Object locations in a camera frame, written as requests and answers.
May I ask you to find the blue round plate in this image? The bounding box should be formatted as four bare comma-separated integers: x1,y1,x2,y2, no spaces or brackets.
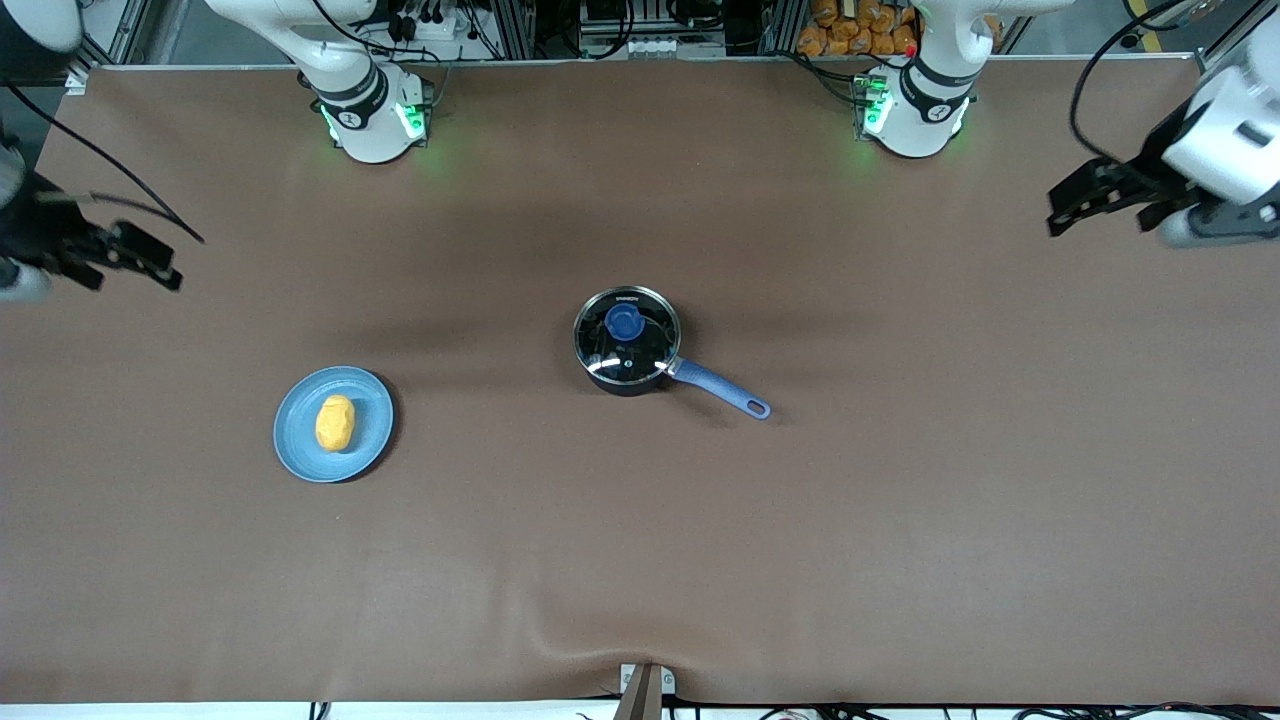
273,366,397,485

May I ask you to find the grey electronics box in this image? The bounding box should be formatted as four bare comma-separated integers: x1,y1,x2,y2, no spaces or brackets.
578,0,727,59

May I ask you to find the glass lid with blue knob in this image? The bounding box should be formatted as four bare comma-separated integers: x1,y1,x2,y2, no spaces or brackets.
573,286,683,386

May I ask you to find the white power strip with plugs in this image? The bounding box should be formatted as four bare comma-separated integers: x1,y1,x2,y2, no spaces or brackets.
384,0,463,43

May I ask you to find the metal table clamp bracket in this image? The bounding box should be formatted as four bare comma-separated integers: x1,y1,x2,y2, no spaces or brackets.
618,662,677,720

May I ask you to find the bag of orange bread rolls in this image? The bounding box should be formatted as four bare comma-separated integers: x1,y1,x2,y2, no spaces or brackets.
796,0,921,59

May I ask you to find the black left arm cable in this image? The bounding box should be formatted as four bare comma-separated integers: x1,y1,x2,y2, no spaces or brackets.
1068,0,1206,166

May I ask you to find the yellow potato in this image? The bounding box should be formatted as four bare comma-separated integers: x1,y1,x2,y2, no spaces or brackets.
315,394,357,454

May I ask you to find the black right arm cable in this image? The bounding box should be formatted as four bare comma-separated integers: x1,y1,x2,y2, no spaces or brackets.
0,82,207,245

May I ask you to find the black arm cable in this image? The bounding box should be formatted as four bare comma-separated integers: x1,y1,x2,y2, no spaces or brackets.
0,82,207,245
1068,0,1206,166

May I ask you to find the black pot with blue handle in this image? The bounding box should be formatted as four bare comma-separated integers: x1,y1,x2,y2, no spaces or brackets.
573,286,773,422

